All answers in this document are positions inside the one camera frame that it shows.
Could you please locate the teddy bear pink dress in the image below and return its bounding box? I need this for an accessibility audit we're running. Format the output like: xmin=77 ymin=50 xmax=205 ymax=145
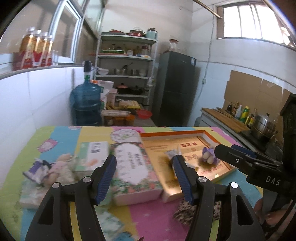
xmin=44 ymin=153 xmax=75 ymax=187

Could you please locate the teddy bear purple dress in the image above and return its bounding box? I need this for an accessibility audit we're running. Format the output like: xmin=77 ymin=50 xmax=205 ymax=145
xmin=202 ymin=143 xmax=220 ymax=166

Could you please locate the yellow white snack packet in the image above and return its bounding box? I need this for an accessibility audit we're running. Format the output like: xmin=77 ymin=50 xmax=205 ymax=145
xmin=164 ymin=145 xmax=182 ymax=167

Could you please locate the person's right hand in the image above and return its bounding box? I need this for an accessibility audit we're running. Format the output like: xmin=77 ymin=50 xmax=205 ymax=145
xmin=253 ymin=197 xmax=285 ymax=227

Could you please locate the wooden cutting board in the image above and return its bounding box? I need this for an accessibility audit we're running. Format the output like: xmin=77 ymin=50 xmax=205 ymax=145
xmin=201 ymin=108 xmax=250 ymax=133

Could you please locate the steel steamer pot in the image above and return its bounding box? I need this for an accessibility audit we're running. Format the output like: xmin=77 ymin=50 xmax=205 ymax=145
xmin=251 ymin=113 xmax=276 ymax=140

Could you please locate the green dish soap bottle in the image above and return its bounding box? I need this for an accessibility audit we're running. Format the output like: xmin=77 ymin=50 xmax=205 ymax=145
xmin=239 ymin=105 xmax=249 ymax=123

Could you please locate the orange shallow cardboard box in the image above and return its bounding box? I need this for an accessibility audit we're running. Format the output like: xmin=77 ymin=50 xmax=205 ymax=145
xmin=140 ymin=128 xmax=236 ymax=203

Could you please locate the purple white snack packet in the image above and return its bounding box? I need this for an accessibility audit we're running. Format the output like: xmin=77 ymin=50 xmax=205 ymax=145
xmin=22 ymin=158 xmax=51 ymax=185

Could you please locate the white green tissue pack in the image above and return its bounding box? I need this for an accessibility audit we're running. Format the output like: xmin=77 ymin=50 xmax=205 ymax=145
xmin=95 ymin=206 xmax=125 ymax=240

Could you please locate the leopard print cloth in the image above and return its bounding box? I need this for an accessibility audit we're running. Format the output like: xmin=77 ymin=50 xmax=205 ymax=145
xmin=174 ymin=199 xmax=221 ymax=225

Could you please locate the green white tissue box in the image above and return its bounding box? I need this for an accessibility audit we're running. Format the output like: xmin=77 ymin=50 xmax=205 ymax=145
xmin=74 ymin=142 xmax=109 ymax=173

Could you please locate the colourful cartoon table mat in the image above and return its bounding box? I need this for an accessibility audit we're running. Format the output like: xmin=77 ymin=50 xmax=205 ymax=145
xmin=0 ymin=126 xmax=265 ymax=241

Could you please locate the floral tissue box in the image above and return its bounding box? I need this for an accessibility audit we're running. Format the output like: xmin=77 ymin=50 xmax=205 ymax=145
xmin=110 ymin=142 xmax=163 ymax=206

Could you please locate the dark green refrigerator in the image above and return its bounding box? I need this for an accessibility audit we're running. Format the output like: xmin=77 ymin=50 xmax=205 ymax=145
xmin=152 ymin=51 xmax=197 ymax=126

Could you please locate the red plastic basket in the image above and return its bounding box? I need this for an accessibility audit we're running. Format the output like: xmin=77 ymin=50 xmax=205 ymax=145
xmin=136 ymin=109 xmax=152 ymax=120

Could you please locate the glass jar on refrigerator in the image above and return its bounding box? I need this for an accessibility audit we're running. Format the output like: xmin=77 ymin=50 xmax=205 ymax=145
xmin=169 ymin=39 xmax=178 ymax=52

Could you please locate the blue water jug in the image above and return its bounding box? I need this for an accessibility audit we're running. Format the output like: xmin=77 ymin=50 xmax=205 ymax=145
xmin=70 ymin=60 xmax=102 ymax=126

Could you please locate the window with bars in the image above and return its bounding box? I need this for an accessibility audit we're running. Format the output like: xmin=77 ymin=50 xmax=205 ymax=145
xmin=217 ymin=1 xmax=295 ymax=49

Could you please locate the teal enamel pot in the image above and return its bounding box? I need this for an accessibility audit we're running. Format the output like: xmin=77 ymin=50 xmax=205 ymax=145
xmin=146 ymin=28 xmax=158 ymax=40

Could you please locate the grey metal shelf rack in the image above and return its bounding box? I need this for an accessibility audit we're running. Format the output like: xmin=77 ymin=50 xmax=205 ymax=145
xmin=95 ymin=31 xmax=158 ymax=109

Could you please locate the orange drink bottle pack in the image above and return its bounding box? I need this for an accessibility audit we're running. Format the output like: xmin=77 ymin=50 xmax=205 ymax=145
xmin=13 ymin=27 xmax=54 ymax=70

